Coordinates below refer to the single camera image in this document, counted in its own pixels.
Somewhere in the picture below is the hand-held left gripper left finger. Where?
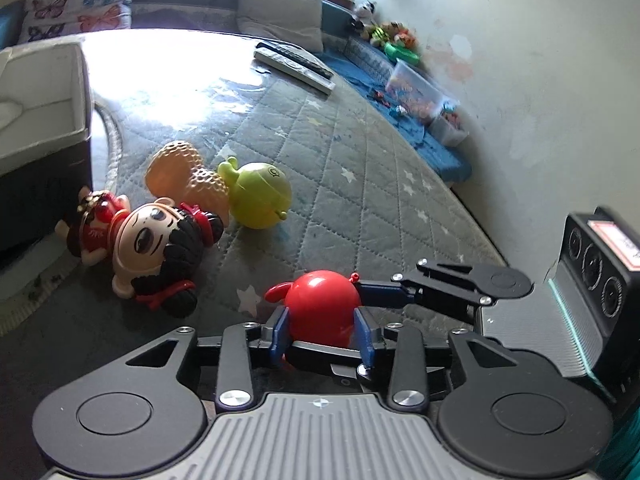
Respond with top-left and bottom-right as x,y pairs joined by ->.
122,305 -> 292,410

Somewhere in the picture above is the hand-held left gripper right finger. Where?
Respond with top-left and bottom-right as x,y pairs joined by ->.
352,307 -> 522,407

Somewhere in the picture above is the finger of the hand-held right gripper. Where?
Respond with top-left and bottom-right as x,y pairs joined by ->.
355,258 -> 478,324
282,340 -> 396,388

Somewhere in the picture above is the red ball toy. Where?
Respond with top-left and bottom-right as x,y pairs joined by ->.
264,270 -> 363,348

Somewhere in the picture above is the green round alien toy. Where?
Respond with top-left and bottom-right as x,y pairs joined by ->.
217,156 -> 292,230

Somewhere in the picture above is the black-haired doll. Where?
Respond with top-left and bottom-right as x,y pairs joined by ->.
56,187 -> 226,318

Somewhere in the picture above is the peach bumpy squeeze toy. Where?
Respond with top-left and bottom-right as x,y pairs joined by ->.
145,141 -> 232,221

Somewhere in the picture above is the black cardboard shoe box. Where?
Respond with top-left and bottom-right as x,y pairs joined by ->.
0,40 -> 93,256

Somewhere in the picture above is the blue sofa mat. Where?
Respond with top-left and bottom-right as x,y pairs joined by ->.
320,0 -> 476,181

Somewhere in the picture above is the small clear toy bin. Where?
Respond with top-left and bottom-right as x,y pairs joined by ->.
429,102 -> 471,147

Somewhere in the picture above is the large clear toy bin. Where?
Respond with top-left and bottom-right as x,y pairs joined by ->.
385,58 -> 446,122

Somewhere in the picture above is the white remote control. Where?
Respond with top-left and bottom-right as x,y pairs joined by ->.
254,50 -> 335,95

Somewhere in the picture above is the green plastic toy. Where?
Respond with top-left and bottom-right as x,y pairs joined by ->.
384,42 -> 422,65

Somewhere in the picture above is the black remote control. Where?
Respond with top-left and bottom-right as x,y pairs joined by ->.
256,42 -> 333,79

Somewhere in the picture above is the orange plush toy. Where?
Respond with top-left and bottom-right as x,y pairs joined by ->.
390,22 -> 418,44

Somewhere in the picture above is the black white plush toy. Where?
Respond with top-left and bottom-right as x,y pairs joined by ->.
352,1 -> 379,30

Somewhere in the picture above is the grey pillow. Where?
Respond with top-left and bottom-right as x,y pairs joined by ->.
236,0 -> 325,53

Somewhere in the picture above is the butterfly print cushion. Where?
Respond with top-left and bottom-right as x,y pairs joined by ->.
22,0 -> 137,45

